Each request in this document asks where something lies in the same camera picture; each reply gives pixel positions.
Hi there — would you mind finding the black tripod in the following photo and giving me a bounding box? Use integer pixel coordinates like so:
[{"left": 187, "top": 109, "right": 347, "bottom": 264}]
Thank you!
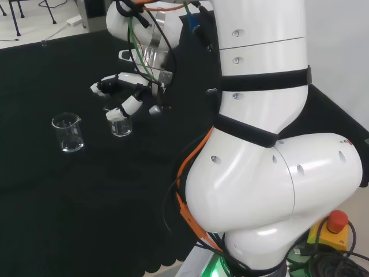
[{"left": 0, "top": 0, "right": 58, "bottom": 37}]

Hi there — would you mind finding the green cable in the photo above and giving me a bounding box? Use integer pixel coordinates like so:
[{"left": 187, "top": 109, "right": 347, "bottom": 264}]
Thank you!
[{"left": 126, "top": 16, "right": 159, "bottom": 81}]

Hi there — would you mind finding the black cable bundle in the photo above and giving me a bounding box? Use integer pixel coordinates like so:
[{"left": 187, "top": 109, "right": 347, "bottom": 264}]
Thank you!
[{"left": 288, "top": 219, "right": 369, "bottom": 277}]

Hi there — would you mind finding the large clear glass beaker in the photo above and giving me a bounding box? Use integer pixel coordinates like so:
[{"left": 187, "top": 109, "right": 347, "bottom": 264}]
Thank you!
[{"left": 51, "top": 112, "right": 85, "bottom": 153}]

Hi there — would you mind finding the orange cable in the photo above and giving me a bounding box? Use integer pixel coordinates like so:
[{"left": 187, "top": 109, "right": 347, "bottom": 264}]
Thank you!
[{"left": 175, "top": 126, "right": 225, "bottom": 252}]

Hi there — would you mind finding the black cable with plug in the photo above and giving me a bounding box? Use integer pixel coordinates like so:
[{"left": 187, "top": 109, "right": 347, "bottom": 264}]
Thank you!
[{"left": 192, "top": 5, "right": 216, "bottom": 53}]

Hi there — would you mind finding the small clear glass beaker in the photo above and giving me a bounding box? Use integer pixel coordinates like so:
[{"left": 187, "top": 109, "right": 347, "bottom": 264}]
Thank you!
[{"left": 103, "top": 105, "right": 134, "bottom": 137}]

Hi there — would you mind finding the black bench cloth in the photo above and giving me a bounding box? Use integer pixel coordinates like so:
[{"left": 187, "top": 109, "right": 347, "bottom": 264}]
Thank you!
[{"left": 0, "top": 13, "right": 369, "bottom": 277}]

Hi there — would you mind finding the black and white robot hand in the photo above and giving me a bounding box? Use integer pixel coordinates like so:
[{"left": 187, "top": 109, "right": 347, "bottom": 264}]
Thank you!
[{"left": 89, "top": 72, "right": 174, "bottom": 122}]

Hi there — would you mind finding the yellow stop button box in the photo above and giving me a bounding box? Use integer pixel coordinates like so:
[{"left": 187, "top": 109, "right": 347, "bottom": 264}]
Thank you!
[{"left": 306, "top": 209, "right": 350, "bottom": 252}]

